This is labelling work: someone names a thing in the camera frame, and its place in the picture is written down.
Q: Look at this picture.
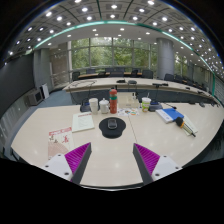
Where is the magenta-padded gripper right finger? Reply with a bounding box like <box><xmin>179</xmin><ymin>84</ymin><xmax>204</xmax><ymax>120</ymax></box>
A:
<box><xmin>132</xmin><ymin>142</ymin><xmax>183</xmax><ymax>186</ymax></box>

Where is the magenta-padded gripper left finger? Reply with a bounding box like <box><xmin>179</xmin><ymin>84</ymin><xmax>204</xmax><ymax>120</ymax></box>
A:
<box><xmin>43</xmin><ymin>142</ymin><xmax>93</xmax><ymax>186</ymax></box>

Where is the black computer mouse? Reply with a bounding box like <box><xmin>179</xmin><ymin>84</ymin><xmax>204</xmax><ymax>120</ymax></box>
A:
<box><xmin>107</xmin><ymin>118</ymin><xmax>118</xmax><ymax>130</ymax></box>

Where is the black mouse pad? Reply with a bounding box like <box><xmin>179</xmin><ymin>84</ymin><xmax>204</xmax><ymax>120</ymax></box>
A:
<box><xmin>98</xmin><ymin>116</ymin><xmax>127</xmax><ymax>139</ymax></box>

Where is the red and white leaflet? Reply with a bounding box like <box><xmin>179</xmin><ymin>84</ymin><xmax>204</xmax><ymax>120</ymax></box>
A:
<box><xmin>47</xmin><ymin>126</ymin><xmax>76</xmax><ymax>160</ymax></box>

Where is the white document with red header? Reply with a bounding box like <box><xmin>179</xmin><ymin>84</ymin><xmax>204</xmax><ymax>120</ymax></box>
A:
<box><xmin>71</xmin><ymin>111</ymin><xmax>96</xmax><ymax>133</ymax></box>

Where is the blue and white book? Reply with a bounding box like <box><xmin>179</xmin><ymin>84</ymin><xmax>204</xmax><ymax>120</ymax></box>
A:
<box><xmin>155</xmin><ymin>107</ymin><xmax>185</xmax><ymax>124</ymax></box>

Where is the colourful sticker sheet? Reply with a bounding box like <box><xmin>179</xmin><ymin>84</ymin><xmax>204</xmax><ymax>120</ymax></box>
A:
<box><xmin>117</xmin><ymin>107</ymin><xmax>140</xmax><ymax>117</ymax></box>

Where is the dark conference microphone unit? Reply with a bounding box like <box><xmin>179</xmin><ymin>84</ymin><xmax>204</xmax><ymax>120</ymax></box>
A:
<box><xmin>148</xmin><ymin>99</ymin><xmax>178</xmax><ymax>113</ymax></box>
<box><xmin>79</xmin><ymin>81</ymin><xmax>98</xmax><ymax>113</ymax></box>

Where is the pale green booklet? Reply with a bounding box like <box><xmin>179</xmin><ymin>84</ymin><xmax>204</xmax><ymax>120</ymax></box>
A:
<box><xmin>181</xmin><ymin>114</ymin><xmax>199</xmax><ymax>134</ymax></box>

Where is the green printed paper cup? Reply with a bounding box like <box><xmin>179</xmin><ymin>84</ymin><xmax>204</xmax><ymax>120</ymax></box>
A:
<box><xmin>141</xmin><ymin>92</ymin><xmax>152</xmax><ymax>113</ymax></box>

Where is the stack of white paper cups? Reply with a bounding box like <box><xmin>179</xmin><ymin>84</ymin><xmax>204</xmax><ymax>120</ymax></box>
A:
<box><xmin>88</xmin><ymin>97</ymin><xmax>99</xmax><ymax>115</ymax></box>

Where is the white lidded mug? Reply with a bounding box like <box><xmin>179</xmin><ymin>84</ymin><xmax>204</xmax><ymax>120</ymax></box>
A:
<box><xmin>98</xmin><ymin>97</ymin><xmax>111</xmax><ymax>115</ymax></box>

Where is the red bottle with green band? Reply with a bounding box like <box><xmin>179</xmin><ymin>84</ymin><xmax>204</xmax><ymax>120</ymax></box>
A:
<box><xmin>109</xmin><ymin>87</ymin><xmax>119</xmax><ymax>115</ymax></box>

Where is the grey floor appliance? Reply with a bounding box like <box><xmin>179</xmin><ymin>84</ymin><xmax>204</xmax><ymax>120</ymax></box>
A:
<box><xmin>26</xmin><ymin>89</ymin><xmax>44</xmax><ymax>107</ymax></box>

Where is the group of dark office chairs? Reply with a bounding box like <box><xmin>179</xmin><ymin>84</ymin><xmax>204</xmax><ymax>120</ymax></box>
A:
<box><xmin>71</xmin><ymin>68</ymin><xmax>218</xmax><ymax>98</ymax></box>

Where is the group of ceiling lights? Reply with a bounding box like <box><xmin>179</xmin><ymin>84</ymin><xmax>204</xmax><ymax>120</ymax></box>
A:
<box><xmin>6</xmin><ymin>0</ymin><xmax>224</xmax><ymax>71</ymax></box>

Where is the handheld microphone with orange ring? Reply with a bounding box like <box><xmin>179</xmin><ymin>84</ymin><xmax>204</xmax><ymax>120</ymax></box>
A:
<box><xmin>175</xmin><ymin>116</ymin><xmax>197</xmax><ymax>138</ymax></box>

